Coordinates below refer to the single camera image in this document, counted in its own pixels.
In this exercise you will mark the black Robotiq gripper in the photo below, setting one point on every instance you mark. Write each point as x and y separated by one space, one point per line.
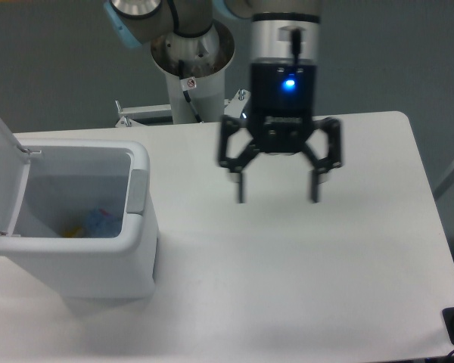
280 122

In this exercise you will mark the clear crushed plastic bottle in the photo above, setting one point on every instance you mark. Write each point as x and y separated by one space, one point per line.
99 223

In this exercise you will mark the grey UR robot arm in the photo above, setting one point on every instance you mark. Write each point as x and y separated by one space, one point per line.
283 32

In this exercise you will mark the white trash can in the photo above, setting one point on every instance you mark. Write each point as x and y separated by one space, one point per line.
69 179

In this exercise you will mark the yellow trash in can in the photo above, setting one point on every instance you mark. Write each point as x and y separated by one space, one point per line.
76 232

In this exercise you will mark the white trash can lid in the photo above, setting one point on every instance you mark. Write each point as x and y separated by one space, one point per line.
15 160

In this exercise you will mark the white pedestal base frame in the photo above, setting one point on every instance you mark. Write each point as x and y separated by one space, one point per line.
162 114

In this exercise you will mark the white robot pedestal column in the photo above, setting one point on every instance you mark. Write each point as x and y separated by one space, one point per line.
194 69

